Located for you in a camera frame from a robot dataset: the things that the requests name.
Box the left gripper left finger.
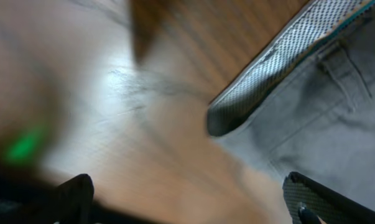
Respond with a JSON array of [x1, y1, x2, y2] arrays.
[[34, 174, 95, 224]]

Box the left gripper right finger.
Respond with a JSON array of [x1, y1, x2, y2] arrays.
[[282, 172, 375, 224]]

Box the grey shorts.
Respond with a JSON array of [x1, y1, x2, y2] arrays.
[[206, 1, 375, 211]]

